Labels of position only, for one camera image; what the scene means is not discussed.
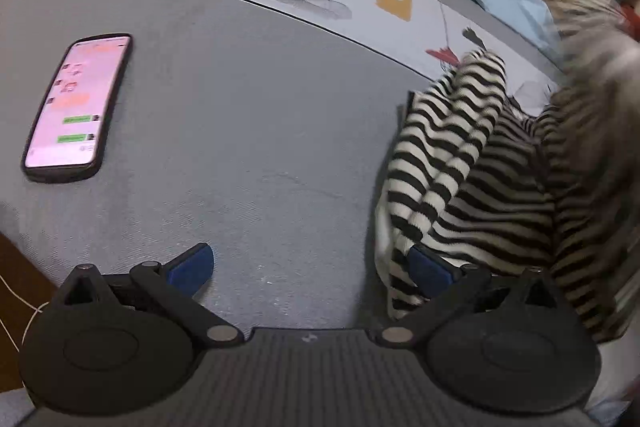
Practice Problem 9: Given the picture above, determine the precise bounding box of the black white striped sock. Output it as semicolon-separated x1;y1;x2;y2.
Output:
374;50;506;320

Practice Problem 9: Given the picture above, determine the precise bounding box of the striped and white clothes pile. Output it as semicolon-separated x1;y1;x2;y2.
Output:
421;0;639;343

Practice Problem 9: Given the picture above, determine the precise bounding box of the black smartphone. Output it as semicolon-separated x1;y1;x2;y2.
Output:
21;32;134;184

